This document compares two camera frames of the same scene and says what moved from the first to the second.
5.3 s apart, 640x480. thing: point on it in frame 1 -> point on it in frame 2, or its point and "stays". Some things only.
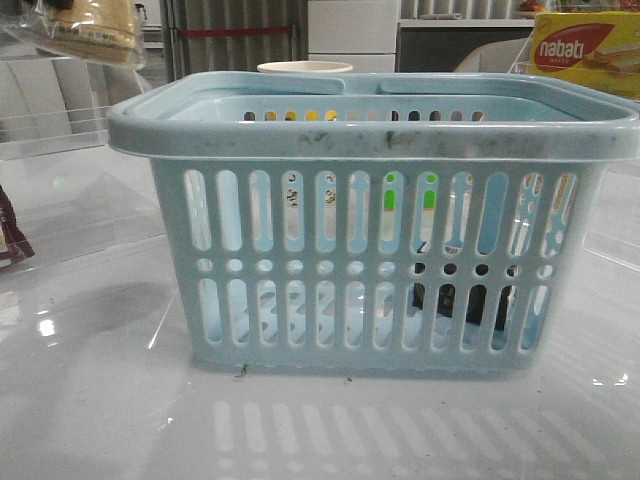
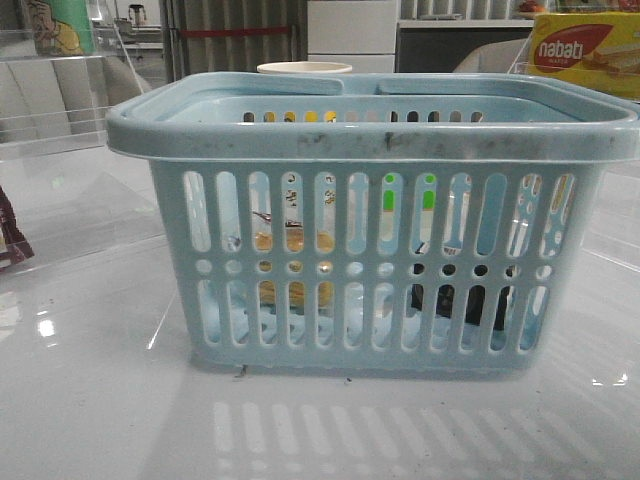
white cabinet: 360,33 stays
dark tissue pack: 477,298 stays
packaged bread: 107,31 -> 294,229
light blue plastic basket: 433,225 stays
